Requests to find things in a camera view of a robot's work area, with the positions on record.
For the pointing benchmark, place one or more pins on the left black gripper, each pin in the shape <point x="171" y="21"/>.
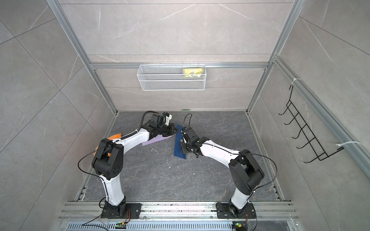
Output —
<point x="171" y="126"/>

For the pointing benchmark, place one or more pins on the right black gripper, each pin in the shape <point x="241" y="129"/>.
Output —
<point x="184" y="149"/>

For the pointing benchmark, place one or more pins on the dark blue envelope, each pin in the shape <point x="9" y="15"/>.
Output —
<point x="177" y="147"/>

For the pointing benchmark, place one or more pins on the purple envelope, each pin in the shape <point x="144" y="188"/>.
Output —
<point x="154" y="140"/>

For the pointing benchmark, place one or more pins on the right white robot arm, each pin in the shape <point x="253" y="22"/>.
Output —
<point x="245" y="171"/>

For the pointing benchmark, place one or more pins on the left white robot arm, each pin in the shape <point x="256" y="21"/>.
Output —
<point x="108" y="164"/>

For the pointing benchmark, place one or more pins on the orange fish plush toy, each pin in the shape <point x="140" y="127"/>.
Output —
<point x="116" y="136"/>

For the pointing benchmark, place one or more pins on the yellow item in basket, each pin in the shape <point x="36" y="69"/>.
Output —
<point x="192" y="72"/>

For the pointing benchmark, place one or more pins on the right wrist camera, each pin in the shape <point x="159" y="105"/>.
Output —
<point x="189" y="135"/>

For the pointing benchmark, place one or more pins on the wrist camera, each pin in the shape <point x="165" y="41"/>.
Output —
<point x="189" y="135"/>
<point x="161" y="120"/>

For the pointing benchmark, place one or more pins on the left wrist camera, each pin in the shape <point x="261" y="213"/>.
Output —
<point x="161" y="120"/>

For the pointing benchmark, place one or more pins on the white wire mesh basket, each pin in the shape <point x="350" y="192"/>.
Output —
<point x="169" y="77"/>

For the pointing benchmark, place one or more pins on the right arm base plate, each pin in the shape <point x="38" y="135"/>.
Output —
<point x="228" y="211"/>

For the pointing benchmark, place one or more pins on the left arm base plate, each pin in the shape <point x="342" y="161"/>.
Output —
<point x="123" y="210"/>

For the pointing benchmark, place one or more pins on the aluminium mounting rail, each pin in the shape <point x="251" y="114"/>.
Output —
<point x="180" y="216"/>

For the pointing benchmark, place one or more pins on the black wire hook rack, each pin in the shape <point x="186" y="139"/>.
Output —
<point x="305" y="131"/>

